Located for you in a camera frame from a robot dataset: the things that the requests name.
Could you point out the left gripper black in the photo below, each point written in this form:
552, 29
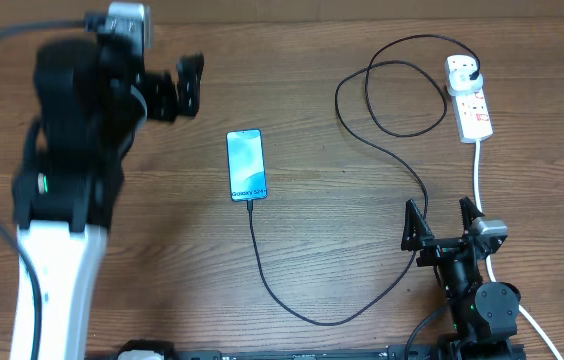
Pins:
164, 90

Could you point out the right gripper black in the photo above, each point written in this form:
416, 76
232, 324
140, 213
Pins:
416, 237

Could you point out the Samsung Galaxy smartphone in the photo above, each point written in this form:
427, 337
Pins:
246, 165

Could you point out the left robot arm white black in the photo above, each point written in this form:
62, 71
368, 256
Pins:
93, 95

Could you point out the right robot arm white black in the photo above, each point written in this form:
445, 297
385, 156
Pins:
484, 313

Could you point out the white charger plug adapter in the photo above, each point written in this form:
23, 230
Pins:
459, 83

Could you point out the white power strip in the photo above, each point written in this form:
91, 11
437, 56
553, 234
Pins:
471, 111

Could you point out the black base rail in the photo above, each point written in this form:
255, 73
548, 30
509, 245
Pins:
145, 349

